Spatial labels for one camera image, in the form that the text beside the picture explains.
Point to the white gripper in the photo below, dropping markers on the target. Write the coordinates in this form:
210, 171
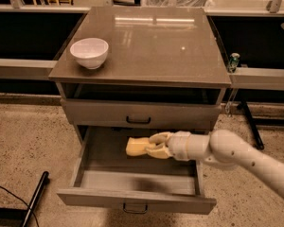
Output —
178, 145

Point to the yellow sponge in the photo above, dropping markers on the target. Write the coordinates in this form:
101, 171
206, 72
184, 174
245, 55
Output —
138, 146

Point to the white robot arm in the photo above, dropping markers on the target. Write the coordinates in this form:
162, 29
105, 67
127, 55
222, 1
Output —
219, 148

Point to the open grey bottom drawer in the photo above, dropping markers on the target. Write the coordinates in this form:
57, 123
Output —
105, 176

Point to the grey drawer cabinet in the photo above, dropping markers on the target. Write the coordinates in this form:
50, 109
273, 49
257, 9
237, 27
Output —
155, 55

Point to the closed grey upper drawer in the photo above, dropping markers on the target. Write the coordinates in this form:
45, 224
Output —
161, 116

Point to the black stand leg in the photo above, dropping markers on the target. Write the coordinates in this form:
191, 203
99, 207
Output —
258, 141

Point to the green bottle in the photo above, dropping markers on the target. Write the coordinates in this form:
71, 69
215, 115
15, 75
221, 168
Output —
233, 63

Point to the white bowl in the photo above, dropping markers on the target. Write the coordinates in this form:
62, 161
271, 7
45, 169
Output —
90, 53

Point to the black pole on floor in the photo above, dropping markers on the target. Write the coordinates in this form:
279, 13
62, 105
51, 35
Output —
44, 180

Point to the grey metal rail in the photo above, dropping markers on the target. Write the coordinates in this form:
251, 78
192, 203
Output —
25, 69

